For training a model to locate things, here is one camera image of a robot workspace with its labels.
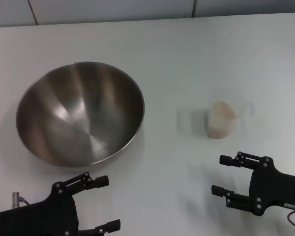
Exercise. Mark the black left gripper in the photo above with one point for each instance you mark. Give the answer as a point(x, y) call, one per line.
point(44, 218)

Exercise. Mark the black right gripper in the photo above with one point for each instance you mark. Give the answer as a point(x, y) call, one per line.
point(280, 189)

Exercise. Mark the white rice grains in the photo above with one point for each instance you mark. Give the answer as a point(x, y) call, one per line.
point(221, 113)

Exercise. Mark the clear plastic measuring cup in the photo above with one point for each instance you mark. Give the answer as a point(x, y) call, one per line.
point(241, 110)

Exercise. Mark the stainless steel mixing bowl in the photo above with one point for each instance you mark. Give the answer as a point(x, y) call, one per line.
point(81, 115)

